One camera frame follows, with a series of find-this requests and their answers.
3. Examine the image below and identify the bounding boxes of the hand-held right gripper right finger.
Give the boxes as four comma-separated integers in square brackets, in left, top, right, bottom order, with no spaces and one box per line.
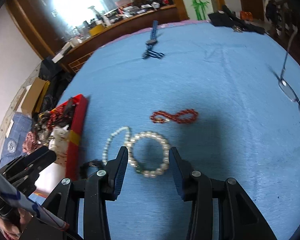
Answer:
[169,147,278,240]

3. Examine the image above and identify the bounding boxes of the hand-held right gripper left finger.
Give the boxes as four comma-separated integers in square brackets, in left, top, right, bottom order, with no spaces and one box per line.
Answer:
[41,146,129,240]

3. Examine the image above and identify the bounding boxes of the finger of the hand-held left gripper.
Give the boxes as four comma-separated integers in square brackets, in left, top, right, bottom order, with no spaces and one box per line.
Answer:
[0,145,50,173]
[7,151,57,195]

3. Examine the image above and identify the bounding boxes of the pearl necklace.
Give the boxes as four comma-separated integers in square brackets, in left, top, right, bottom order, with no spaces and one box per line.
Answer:
[102,126,132,167]

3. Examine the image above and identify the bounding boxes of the black bead bracelet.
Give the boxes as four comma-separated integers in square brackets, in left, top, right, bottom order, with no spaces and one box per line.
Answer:
[79,159,105,179]

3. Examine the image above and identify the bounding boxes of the pearl bracelet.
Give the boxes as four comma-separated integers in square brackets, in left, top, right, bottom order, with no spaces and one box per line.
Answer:
[126,131,171,179]

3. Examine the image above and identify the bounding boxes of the red jewelry box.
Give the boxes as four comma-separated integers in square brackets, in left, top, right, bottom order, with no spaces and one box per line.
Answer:
[27,94,91,198]

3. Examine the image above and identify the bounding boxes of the red bead bracelet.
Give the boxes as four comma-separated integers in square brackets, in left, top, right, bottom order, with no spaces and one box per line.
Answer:
[150,108,199,125]

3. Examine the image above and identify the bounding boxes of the tangled jewelry pile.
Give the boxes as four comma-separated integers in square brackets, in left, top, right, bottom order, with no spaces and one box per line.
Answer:
[22,100,74,165]

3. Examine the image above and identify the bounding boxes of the person's left hand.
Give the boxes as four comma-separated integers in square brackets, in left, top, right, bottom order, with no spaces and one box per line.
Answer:
[0,209,24,240]

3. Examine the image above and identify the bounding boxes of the blue printed bag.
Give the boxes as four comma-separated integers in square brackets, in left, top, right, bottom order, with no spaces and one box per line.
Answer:
[4,112,33,165]

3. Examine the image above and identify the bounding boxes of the brown cardboard box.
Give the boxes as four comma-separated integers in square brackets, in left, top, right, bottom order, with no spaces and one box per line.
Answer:
[21,77,50,117]

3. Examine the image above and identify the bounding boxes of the dark framed eyeglasses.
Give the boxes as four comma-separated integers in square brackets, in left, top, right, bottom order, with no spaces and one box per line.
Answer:
[267,26,300,128]

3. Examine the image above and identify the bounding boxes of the curved wooden counter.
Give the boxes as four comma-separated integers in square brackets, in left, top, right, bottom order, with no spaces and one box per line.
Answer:
[52,5,188,74]

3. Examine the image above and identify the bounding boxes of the yellow box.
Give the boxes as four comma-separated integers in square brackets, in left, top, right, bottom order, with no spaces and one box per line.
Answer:
[89,25,106,36]

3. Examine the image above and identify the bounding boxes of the black bag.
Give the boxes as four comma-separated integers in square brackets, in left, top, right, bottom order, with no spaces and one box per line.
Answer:
[208,5,265,34]

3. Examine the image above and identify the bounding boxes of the orange packet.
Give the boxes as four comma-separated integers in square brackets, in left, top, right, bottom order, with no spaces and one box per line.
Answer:
[240,11,254,22]

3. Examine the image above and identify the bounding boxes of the pile of dark bags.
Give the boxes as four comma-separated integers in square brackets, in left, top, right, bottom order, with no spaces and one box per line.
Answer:
[132,0,175,8]

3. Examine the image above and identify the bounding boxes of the wooden stair railing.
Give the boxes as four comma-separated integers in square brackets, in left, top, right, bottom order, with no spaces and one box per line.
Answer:
[264,0,300,63]

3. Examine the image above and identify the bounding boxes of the green bamboo wall decal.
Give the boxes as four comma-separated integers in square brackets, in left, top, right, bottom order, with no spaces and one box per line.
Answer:
[184,0,210,20]

